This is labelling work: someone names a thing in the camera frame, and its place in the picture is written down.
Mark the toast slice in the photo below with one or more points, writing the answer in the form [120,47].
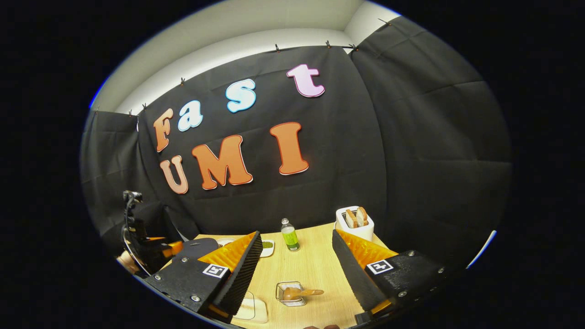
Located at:
[351,218]
[362,215]

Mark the cream rectangular tray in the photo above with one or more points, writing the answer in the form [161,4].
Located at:
[253,313]

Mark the black and cream rice cooker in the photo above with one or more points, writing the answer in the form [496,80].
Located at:
[201,249]

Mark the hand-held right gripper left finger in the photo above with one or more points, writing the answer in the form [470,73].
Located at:
[237,274]

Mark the wooden spoon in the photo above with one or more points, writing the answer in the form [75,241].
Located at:
[311,292]

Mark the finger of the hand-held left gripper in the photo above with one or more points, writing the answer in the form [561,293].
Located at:
[171,248]

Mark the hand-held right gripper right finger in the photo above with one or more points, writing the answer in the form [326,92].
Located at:
[354,274]

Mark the white toaster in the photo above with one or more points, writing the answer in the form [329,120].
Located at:
[356,232]

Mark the black backdrop cloth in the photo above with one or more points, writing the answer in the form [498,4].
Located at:
[365,137]

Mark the green drink bottle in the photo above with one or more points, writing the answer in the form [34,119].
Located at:
[290,238]

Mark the white rectangular dish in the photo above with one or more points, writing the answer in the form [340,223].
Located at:
[268,246]

